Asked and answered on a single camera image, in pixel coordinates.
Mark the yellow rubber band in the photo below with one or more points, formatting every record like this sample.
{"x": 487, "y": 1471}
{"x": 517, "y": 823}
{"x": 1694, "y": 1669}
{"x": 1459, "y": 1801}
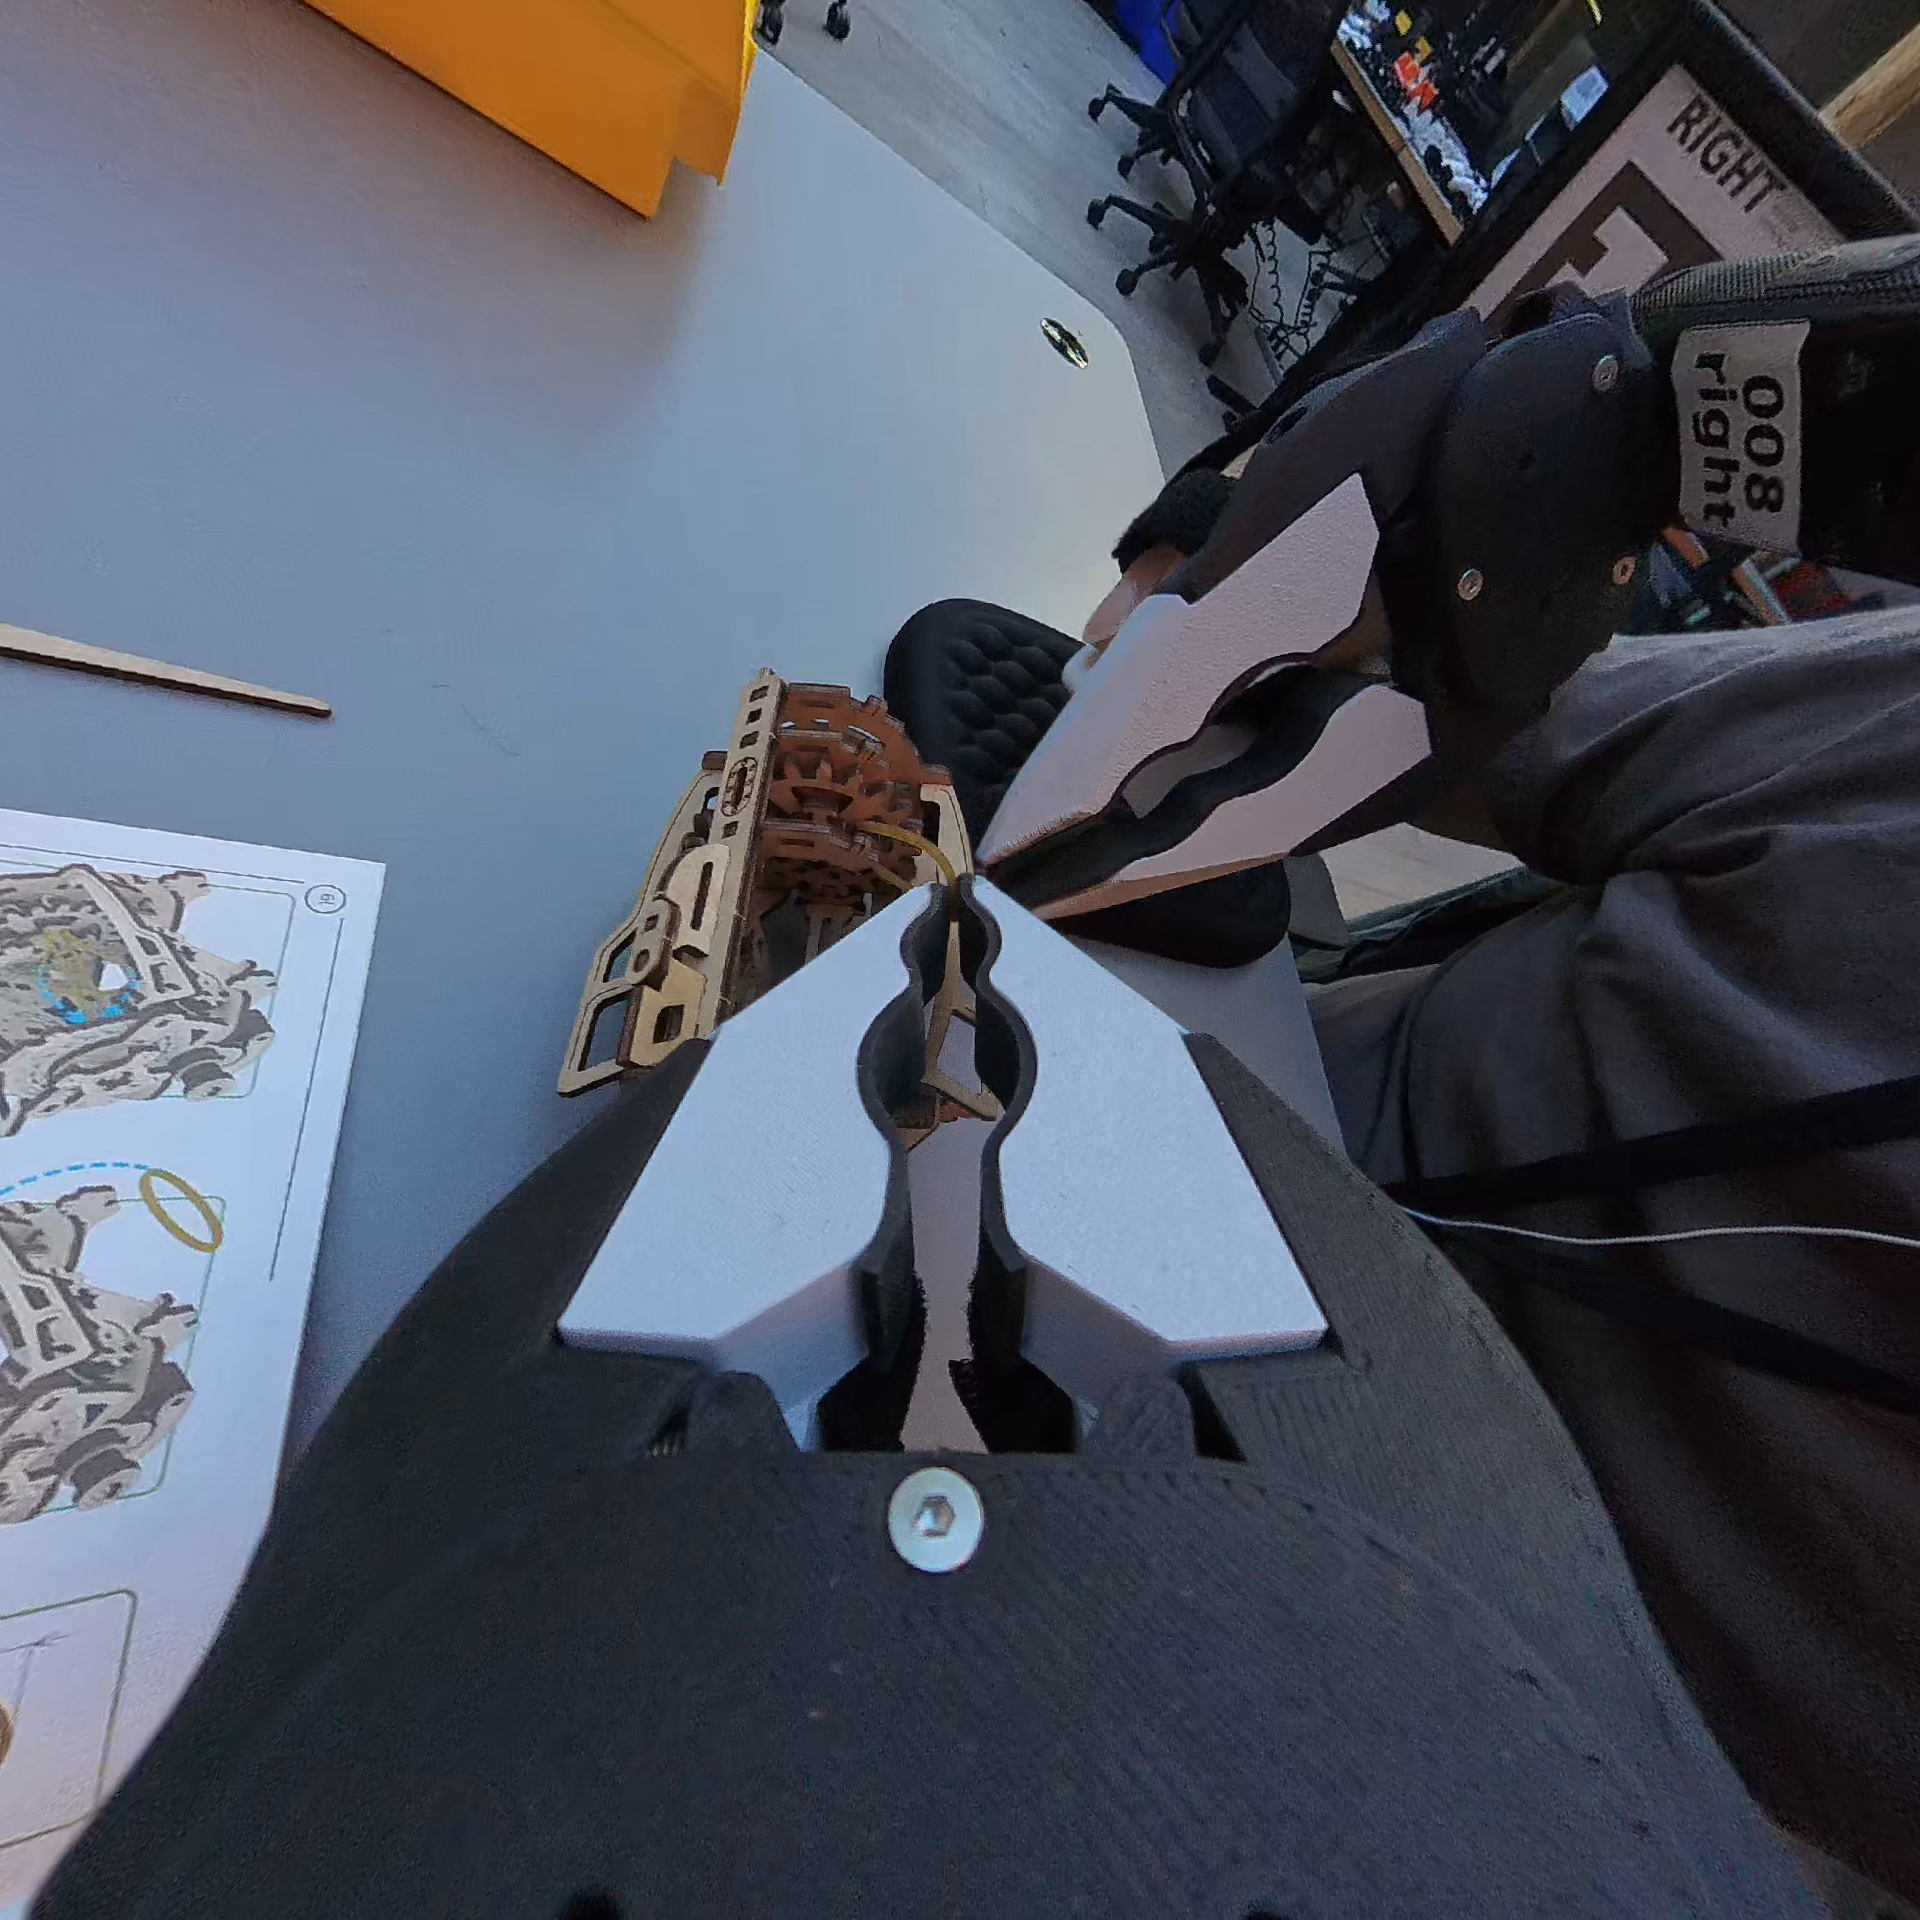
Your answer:
{"x": 916, "y": 838}

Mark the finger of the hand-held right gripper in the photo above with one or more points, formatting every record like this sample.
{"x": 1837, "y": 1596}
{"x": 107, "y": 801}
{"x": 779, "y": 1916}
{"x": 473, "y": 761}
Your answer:
{"x": 1350, "y": 765}
{"x": 1244, "y": 615}

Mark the thin wooden stick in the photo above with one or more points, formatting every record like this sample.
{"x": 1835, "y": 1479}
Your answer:
{"x": 149, "y": 670}

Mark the person's right hand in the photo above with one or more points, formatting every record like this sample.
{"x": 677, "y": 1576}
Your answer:
{"x": 1141, "y": 593}

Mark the yellow plastic bin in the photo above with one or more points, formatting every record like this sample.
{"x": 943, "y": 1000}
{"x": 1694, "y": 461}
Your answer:
{"x": 569, "y": 77}

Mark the round desk grommet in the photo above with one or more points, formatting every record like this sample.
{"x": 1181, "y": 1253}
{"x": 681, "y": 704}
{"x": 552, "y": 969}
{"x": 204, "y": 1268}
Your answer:
{"x": 1065, "y": 338}

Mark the wooden gear model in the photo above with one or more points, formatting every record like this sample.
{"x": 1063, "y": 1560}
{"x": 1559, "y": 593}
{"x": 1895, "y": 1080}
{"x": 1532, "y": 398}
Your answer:
{"x": 705, "y": 902}

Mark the black office chair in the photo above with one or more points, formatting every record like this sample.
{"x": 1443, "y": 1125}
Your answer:
{"x": 1185, "y": 165}

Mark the white assembly booklet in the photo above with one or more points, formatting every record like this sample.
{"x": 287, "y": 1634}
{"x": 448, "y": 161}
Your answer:
{"x": 224, "y": 1425}

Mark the person's grey clothing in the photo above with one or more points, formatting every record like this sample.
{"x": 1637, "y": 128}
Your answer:
{"x": 1651, "y": 974}

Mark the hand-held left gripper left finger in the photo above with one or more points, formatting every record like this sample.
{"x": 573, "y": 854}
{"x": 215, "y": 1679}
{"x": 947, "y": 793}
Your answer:
{"x": 735, "y": 1201}

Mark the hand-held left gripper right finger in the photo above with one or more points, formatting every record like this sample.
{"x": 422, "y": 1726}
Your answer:
{"x": 1156, "y": 1201}

